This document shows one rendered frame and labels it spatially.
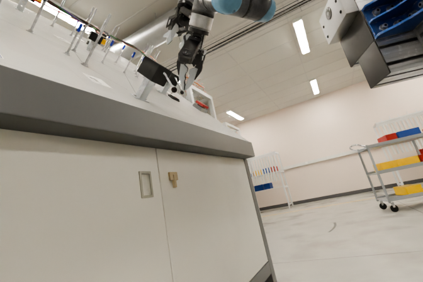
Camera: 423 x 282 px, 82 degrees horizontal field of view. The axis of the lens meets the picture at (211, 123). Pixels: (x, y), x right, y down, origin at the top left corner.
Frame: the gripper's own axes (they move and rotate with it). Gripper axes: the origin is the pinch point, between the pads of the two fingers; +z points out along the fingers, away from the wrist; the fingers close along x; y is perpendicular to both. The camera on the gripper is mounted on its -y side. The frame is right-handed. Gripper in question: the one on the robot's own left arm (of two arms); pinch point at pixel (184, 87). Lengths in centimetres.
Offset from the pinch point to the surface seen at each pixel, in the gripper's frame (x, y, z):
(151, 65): 3.2, -27.7, -9.6
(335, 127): -372, 710, 163
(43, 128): 7, -55, -2
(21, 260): 1, -65, 10
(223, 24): 30, 338, -34
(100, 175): 0, -50, 7
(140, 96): 4.2, -28.6, -1.8
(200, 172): -14.8, -23.0, 16.9
